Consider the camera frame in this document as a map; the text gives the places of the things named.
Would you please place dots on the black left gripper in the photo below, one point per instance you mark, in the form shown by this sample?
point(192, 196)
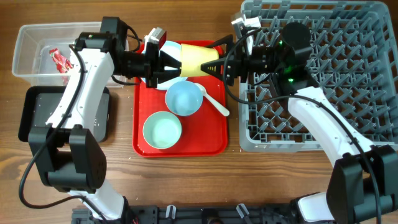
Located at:
point(153, 60)

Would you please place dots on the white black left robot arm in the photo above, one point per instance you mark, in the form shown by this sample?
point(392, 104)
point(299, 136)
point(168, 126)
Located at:
point(64, 150)

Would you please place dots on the black food waste tray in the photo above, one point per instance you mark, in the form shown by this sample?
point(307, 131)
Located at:
point(41, 102)

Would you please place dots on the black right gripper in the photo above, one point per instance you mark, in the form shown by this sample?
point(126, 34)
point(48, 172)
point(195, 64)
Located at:
point(238, 65)

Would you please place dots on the red snack wrapper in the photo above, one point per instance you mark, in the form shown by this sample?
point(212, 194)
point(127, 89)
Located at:
point(62, 64)

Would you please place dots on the clear plastic waste bin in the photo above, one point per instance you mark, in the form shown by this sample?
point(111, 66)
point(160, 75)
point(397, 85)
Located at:
point(32, 60)

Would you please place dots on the white plastic spoon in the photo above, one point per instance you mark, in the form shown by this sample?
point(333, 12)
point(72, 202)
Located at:
point(225, 112)

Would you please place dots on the grey dishwasher rack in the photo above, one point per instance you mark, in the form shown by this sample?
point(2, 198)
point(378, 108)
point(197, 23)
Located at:
point(353, 58)

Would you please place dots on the light blue plate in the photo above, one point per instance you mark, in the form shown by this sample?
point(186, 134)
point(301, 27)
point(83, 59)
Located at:
point(173, 49)

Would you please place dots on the yellow plastic cup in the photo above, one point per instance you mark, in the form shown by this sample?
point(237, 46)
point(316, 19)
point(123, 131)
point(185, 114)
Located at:
point(192, 57)

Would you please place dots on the light blue bowl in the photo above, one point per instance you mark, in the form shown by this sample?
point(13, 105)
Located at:
point(183, 98)

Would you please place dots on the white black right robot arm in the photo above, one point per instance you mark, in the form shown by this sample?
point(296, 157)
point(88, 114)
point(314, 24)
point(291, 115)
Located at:
point(363, 184)

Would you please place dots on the red serving tray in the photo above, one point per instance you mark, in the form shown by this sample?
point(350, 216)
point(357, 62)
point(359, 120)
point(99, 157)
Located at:
point(205, 133)

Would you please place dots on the mint green bowl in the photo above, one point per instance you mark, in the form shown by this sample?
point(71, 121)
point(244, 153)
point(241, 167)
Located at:
point(162, 130)

